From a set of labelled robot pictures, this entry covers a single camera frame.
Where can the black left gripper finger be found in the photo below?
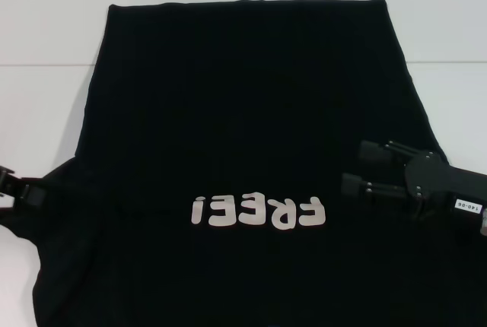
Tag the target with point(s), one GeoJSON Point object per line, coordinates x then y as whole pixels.
{"type": "Point", "coordinates": [32, 192]}

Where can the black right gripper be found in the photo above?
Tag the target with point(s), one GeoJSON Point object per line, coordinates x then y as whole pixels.
{"type": "Point", "coordinates": [441, 182]}

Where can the black shirt with FREE print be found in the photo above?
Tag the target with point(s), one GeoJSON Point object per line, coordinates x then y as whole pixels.
{"type": "Point", "coordinates": [243, 114]}

